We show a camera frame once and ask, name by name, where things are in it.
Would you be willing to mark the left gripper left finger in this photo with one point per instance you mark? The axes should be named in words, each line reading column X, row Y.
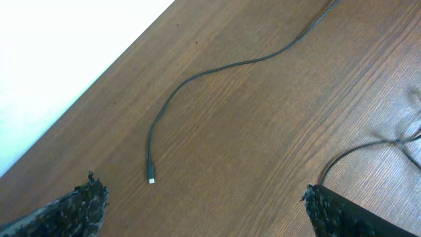
column 80, row 212

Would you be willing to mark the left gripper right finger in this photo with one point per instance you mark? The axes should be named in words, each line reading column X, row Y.
column 333, row 215

